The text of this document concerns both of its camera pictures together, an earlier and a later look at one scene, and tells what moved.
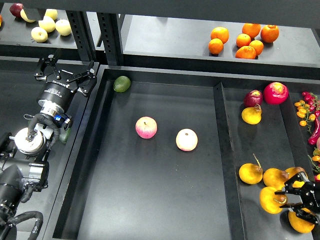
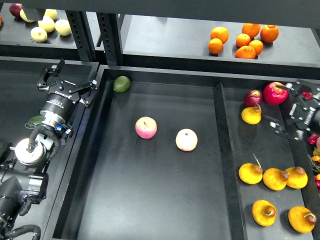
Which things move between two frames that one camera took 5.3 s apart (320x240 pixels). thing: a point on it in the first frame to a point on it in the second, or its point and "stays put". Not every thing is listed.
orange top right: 270,33 stays put
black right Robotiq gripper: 299,187 to 306,116
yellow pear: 271,202 to 264,212
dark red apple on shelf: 15,9 stays put
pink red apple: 146,127 stays put
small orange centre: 243,40 stays put
